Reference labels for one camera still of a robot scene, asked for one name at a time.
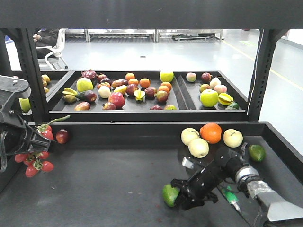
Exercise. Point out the green avocado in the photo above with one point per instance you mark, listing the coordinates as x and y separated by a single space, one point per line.
169 195
257 153

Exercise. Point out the yellow green citrus back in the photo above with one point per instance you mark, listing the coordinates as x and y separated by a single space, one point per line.
166 75

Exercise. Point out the yellow green pomelo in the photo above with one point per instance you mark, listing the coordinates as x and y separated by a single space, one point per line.
84 84

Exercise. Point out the pale yellow pear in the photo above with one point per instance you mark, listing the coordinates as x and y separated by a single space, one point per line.
232 138
198 148
189 134

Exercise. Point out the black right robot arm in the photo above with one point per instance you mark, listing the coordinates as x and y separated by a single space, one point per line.
273 209

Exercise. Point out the orange fruit front tray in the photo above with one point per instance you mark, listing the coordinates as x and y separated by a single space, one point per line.
211 132

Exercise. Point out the green circuit board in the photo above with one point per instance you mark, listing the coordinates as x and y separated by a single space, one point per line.
231 198

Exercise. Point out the pale yellow pear left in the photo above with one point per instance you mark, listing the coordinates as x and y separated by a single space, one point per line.
189 134

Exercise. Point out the pale yellow pear front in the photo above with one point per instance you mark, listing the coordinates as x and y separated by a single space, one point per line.
198 148

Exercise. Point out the green avocado right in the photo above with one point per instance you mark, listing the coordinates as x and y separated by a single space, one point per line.
257 153

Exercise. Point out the yellow starfruit right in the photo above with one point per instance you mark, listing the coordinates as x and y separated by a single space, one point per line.
225 99

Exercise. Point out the small red apple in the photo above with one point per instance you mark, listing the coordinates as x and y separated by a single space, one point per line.
62 136

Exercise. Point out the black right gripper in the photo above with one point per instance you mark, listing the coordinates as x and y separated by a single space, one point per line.
199 186

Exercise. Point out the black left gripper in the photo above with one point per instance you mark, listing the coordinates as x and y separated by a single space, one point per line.
20 138

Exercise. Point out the large green apple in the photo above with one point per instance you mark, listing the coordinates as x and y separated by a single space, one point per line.
209 98

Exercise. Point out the green avocado front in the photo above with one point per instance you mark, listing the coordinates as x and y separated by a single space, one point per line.
169 195

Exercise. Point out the red apple rear tray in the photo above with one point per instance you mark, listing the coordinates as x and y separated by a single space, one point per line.
117 99

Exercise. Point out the pale yellow pear right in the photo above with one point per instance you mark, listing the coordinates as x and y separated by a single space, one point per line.
232 138

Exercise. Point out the white chair background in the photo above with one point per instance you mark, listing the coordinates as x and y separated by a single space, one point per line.
49 44

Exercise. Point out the cherry tomato bunch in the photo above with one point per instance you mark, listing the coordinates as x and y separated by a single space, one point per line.
36 160

